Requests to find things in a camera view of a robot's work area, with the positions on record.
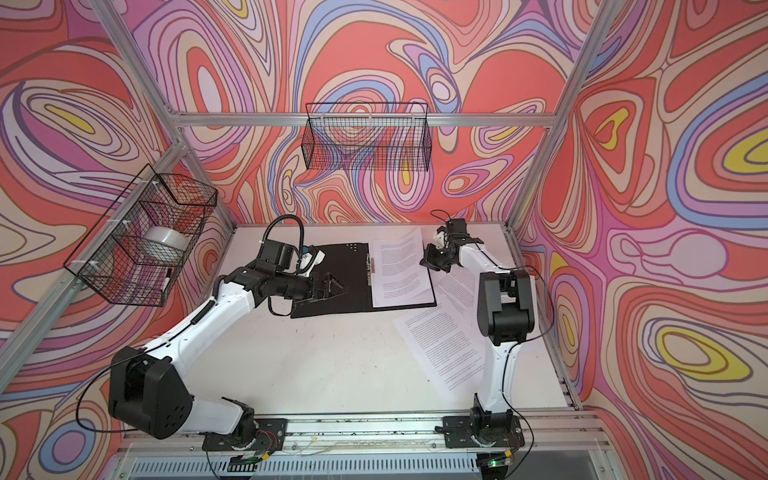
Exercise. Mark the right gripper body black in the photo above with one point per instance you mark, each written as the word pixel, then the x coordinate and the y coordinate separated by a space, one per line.
pixel 450 262

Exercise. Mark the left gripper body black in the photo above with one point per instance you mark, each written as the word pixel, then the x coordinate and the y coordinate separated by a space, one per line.
pixel 294 287

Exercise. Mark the orange black folder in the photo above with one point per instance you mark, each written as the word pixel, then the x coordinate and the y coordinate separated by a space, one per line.
pixel 349 266

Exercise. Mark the printed paper sheet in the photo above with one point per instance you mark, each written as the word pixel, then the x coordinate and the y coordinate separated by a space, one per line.
pixel 462 294
pixel 450 351
pixel 398 280

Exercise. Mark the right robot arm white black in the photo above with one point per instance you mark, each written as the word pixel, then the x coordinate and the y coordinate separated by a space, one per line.
pixel 499 361

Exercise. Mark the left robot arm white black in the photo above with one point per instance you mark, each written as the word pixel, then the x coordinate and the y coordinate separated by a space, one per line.
pixel 147 389

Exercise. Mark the marker pen in basket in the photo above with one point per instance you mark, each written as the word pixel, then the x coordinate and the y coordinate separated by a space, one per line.
pixel 165 285

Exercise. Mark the white tape roll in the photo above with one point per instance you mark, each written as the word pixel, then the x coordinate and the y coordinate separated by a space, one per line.
pixel 164 245

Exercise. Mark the white vented panel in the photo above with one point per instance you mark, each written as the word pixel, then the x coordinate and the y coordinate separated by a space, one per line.
pixel 285 467

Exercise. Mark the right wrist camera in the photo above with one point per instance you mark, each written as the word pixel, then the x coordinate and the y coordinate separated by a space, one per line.
pixel 440 238

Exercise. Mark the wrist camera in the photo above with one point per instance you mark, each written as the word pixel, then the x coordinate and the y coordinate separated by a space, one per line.
pixel 276 255
pixel 440 238

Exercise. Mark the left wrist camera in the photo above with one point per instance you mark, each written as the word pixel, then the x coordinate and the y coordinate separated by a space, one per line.
pixel 276 255

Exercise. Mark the black wire basket left wall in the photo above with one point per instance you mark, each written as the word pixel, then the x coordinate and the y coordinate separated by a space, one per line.
pixel 117 269

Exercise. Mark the black wire basket wall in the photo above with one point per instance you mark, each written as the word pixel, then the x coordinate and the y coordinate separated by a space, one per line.
pixel 117 269
pixel 356 145

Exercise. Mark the aluminium frame back bar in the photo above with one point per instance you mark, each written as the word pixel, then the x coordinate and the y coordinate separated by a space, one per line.
pixel 187 119

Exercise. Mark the black wire basket back wall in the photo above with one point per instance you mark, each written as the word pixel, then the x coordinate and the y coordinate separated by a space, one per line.
pixel 356 145

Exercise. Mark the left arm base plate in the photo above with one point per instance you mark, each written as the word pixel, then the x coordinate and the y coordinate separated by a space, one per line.
pixel 265 435

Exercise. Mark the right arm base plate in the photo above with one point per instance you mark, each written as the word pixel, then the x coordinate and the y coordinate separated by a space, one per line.
pixel 495 430

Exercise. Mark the aluminium front rail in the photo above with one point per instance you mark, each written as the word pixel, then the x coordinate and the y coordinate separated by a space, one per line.
pixel 414 432

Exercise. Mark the aluminium frame right post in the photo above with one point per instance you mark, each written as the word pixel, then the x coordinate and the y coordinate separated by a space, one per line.
pixel 595 39

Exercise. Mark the aluminium frame post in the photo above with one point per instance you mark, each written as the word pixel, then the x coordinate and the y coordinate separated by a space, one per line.
pixel 139 71
pixel 595 39

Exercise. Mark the aluminium frame left post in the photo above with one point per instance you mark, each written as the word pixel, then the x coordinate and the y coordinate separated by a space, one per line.
pixel 139 71

